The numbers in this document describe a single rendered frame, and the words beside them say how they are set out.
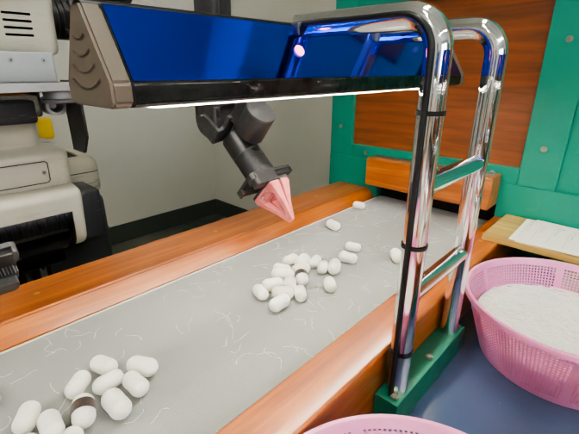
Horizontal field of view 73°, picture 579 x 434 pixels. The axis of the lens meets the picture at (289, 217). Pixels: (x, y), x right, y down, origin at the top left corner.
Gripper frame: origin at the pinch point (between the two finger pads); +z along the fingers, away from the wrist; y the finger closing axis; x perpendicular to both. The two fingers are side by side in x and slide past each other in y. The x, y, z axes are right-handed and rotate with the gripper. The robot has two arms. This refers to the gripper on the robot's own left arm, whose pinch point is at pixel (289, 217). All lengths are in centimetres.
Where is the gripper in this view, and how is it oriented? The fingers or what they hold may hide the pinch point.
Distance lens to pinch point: 71.6
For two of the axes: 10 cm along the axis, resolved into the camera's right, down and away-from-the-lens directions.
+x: -4.8, 5.4, 6.9
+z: 5.4, 8.0, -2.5
